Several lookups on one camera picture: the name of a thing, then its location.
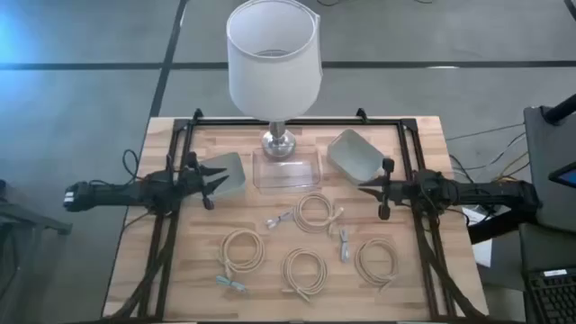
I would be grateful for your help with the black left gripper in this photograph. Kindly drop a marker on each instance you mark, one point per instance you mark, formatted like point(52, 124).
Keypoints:
point(192, 180)

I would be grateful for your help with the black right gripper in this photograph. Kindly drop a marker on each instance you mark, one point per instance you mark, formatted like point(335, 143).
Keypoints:
point(400, 189)

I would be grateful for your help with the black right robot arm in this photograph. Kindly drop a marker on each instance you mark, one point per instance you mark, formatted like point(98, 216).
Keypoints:
point(486, 191)

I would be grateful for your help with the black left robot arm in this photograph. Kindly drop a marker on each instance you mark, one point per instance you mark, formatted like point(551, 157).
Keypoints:
point(112, 193)

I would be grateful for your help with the grey plastic bin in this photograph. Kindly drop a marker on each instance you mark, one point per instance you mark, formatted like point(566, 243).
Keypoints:
point(353, 155)
point(231, 173)

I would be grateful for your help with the clear plastic bin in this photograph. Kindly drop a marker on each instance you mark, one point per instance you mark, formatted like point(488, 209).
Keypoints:
point(288, 175)

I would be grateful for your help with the white shade table lamp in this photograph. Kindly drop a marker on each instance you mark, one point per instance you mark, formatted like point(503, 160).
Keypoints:
point(274, 76)

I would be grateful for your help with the white paper sheet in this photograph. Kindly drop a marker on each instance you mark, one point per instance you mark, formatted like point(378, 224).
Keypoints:
point(482, 252)

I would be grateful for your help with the grey side cart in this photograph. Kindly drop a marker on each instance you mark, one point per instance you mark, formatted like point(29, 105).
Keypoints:
point(549, 171)

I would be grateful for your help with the tablet screen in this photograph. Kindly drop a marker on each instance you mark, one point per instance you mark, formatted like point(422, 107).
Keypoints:
point(566, 175)

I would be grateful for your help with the grey metal stand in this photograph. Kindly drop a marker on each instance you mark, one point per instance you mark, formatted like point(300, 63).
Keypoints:
point(27, 216)

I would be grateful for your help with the black pole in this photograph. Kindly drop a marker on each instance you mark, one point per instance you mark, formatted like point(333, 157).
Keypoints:
point(560, 111)

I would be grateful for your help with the black keyboard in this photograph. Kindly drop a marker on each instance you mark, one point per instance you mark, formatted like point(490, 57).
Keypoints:
point(553, 297)

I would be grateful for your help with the black aluminium table frame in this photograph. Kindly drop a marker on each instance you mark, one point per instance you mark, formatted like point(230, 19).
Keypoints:
point(407, 135)

